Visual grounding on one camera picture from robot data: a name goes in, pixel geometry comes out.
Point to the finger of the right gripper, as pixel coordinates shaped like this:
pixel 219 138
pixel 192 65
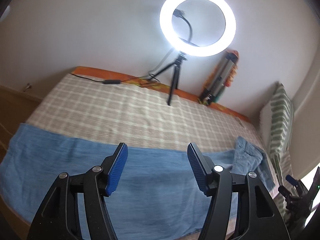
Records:
pixel 293 181

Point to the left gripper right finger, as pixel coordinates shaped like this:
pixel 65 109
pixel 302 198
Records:
pixel 257 215

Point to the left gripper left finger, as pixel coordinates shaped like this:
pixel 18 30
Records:
pixel 58 215

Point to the blue denim jeans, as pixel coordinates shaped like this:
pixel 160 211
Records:
pixel 157 196

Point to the green leaf pattern pillow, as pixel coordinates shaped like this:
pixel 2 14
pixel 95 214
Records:
pixel 276 126

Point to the folded silver tripod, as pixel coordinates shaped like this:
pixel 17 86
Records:
pixel 218 77

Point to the orange floral cloth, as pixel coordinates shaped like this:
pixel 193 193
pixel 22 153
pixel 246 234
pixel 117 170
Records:
pixel 231 72

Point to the plaid bed cover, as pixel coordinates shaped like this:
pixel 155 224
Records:
pixel 140 117

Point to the orange floral mattress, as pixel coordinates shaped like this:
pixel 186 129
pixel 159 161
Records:
pixel 110 75

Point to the black mini tripod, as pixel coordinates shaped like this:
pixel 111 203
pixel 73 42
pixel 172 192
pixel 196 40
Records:
pixel 175 77

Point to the phone holder gooseneck clamp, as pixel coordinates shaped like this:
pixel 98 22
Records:
pixel 180 14

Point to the white ring light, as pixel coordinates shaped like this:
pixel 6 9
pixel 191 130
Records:
pixel 213 23

